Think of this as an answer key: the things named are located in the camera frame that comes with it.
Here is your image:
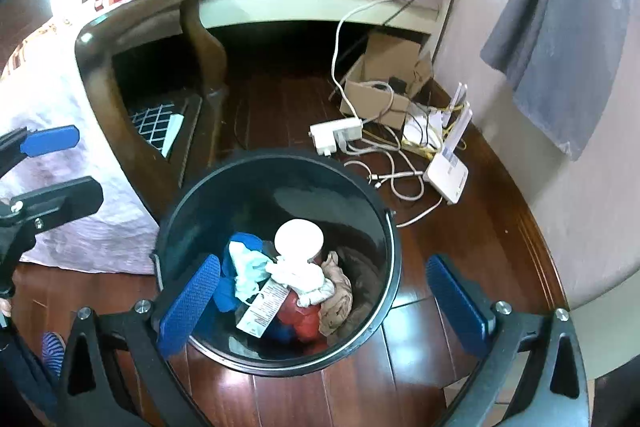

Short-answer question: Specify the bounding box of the cream cloth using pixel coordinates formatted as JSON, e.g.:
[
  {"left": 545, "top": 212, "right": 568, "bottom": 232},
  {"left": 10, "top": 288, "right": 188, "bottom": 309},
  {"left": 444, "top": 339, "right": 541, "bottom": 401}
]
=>
[{"left": 319, "top": 251, "right": 352, "bottom": 337}]

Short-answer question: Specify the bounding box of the red plastic bag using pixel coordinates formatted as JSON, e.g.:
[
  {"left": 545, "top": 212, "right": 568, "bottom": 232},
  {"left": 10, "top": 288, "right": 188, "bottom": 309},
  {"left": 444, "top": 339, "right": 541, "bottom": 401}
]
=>
[{"left": 277, "top": 291, "right": 321, "bottom": 343}]

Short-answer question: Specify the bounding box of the black trash bin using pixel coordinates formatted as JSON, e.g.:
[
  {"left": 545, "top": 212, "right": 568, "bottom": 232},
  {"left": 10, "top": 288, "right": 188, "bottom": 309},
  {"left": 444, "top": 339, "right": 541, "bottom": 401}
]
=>
[{"left": 153, "top": 150, "right": 401, "bottom": 376}]

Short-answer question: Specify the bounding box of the red paper cup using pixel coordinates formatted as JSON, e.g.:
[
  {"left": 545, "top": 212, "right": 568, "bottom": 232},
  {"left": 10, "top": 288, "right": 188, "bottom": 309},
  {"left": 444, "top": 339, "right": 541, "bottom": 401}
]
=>
[{"left": 273, "top": 219, "right": 324, "bottom": 261}]

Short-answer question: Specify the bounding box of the blue cloth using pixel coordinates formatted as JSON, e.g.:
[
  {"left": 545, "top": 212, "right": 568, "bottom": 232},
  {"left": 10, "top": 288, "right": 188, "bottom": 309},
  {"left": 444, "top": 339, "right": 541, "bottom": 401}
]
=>
[{"left": 214, "top": 232, "right": 270, "bottom": 313}]

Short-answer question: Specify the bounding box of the grey right curtain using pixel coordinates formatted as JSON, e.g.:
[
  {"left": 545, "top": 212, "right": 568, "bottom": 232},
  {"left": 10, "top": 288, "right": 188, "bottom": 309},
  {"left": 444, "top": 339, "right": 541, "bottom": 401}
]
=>
[{"left": 480, "top": 0, "right": 630, "bottom": 160}]

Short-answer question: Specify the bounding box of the white power strip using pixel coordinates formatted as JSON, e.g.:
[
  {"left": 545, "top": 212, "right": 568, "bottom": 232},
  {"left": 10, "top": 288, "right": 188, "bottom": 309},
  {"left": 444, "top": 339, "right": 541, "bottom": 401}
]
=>
[{"left": 309, "top": 117, "right": 362, "bottom": 156}]

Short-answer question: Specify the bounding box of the white tissue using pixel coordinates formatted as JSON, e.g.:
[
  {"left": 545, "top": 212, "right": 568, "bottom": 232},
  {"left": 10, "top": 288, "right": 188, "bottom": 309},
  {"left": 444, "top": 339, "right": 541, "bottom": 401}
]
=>
[{"left": 266, "top": 254, "right": 334, "bottom": 308}]

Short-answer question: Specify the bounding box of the cardboard box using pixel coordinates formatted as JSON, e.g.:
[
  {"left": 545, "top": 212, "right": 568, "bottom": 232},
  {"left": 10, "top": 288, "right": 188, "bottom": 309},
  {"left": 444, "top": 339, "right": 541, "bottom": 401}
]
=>
[{"left": 340, "top": 32, "right": 432, "bottom": 130}]

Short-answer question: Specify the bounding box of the red white drink carton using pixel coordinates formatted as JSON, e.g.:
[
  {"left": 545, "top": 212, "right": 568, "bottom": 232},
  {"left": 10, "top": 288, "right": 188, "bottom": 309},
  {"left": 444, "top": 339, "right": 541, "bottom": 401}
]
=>
[{"left": 236, "top": 279, "right": 290, "bottom": 338}]

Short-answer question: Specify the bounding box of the clear plastic bag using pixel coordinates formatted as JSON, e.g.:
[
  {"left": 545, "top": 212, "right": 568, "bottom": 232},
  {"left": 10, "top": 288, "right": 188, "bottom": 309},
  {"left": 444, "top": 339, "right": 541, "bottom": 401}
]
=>
[{"left": 229, "top": 241, "right": 271, "bottom": 303}]

